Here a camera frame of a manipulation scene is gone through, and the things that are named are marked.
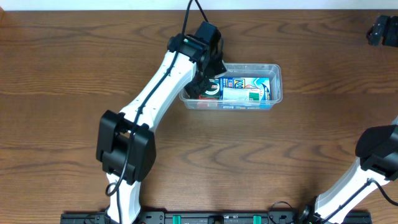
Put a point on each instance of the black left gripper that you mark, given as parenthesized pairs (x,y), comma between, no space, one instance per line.
(199,84)

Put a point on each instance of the dark green square box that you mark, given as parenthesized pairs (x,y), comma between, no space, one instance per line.
(213,92)

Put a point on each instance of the white green medicine box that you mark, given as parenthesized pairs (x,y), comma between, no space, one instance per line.
(241,94)

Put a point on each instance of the blue fever patch box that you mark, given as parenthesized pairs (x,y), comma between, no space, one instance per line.
(248,83)

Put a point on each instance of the red white medicine box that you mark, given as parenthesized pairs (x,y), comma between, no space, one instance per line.
(206,101)

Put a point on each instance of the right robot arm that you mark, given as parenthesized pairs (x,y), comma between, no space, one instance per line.
(375,165)

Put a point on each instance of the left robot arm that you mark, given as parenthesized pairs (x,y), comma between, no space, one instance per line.
(126,140)

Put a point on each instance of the clear plastic container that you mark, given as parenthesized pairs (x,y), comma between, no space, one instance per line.
(256,70)

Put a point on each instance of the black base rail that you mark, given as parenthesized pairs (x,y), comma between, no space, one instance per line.
(280,217)

